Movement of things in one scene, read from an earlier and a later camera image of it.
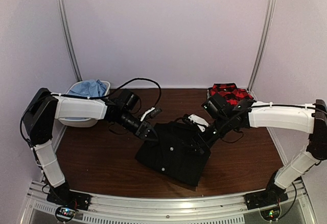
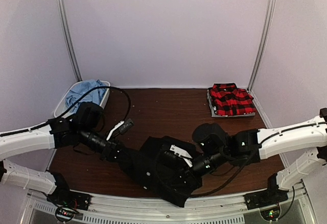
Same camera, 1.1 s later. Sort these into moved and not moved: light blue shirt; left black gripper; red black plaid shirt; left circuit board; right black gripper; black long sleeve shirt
Moved: left black gripper; black long sleeve shirt; right black gripper
Not moved: light blue shirt; red black plaid shirt; left circuit board
